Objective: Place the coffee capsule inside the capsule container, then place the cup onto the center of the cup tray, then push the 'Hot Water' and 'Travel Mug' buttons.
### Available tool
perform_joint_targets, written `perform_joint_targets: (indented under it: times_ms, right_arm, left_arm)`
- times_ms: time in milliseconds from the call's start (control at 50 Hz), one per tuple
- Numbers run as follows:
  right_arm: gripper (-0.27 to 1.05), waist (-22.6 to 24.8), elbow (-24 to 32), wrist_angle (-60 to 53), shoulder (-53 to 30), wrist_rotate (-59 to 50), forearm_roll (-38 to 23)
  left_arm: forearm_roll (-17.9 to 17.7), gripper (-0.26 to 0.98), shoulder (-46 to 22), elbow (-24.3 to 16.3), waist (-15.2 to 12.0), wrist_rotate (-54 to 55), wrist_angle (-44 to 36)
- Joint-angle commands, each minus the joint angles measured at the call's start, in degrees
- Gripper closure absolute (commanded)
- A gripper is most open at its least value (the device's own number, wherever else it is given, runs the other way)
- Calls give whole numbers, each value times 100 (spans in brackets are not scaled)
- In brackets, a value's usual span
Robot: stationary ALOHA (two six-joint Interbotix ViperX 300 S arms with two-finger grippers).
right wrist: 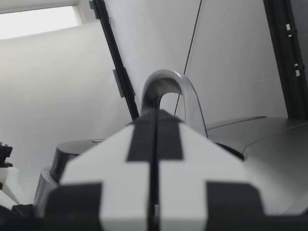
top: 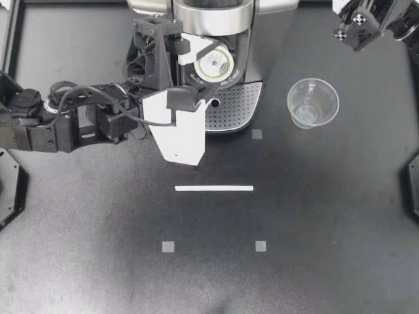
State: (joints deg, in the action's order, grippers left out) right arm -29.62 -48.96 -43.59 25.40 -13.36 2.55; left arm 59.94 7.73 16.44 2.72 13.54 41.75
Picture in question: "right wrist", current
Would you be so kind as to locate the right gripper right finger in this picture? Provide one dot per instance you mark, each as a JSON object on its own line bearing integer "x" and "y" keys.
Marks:
{"x": 192, "y": 168}

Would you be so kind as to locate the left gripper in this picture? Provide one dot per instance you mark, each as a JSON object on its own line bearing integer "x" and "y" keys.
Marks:
{"x": 5, "y": 154}

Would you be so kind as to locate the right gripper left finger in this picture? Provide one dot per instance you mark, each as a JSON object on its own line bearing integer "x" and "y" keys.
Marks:
{"x": 125, "y": 168}

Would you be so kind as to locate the silver and black coffee machine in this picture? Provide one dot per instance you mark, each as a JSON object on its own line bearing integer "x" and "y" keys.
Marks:
{"x": 276, "y": 156}

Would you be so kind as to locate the black frame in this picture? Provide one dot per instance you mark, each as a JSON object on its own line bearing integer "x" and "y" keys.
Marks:
{"x": 284, "y": 60}

